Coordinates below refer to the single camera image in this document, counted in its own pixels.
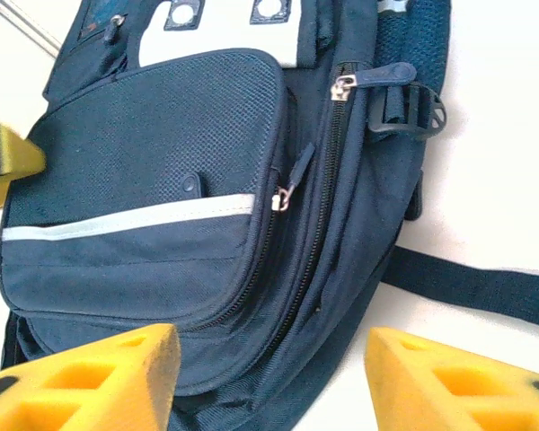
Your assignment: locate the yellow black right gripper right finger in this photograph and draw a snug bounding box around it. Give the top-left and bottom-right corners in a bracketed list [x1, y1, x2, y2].
[362, 325, 539, 431]

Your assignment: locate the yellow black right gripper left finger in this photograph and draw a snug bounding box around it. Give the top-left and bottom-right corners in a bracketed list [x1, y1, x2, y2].
[0, 321, 181, 431]

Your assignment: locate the navy blue backpack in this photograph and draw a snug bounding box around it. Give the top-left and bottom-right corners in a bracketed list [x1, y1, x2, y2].
[0, 0, 539, 431]

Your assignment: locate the aluminium side rail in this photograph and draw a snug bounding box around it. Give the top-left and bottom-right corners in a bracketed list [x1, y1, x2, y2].
[0, 0, 71, 59]

